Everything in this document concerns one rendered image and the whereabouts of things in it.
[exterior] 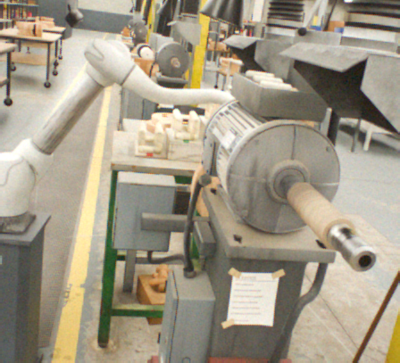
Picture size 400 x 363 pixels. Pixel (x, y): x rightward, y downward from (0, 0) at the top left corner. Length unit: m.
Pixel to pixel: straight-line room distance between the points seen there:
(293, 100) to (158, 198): 0.48
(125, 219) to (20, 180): 0.70
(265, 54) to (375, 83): 0.65
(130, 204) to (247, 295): 0.40
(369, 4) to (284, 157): 0.34
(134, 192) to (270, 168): 0.44
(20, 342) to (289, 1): 1.62
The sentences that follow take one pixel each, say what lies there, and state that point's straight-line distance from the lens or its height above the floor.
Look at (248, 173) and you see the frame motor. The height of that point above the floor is 1.26.
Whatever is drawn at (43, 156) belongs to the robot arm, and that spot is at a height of 0.94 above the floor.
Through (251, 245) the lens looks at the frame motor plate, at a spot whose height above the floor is 1.12.
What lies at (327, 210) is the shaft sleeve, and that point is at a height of 1.28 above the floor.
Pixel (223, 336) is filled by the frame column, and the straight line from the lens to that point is 1.25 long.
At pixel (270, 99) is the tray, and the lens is 1.07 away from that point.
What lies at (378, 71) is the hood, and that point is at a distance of 0.77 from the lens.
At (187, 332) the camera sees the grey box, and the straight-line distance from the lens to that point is 1.26.
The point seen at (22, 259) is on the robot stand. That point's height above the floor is 0.61.
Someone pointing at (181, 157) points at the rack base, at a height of 0.95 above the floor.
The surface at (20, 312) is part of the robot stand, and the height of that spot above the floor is 0.38.
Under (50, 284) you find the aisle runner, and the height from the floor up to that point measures 0.00.
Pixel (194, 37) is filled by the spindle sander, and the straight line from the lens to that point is 3.58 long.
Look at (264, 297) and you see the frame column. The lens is 1.22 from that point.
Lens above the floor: 1.55
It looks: 16 degrees down
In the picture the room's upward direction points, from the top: 8 degrees clockwise
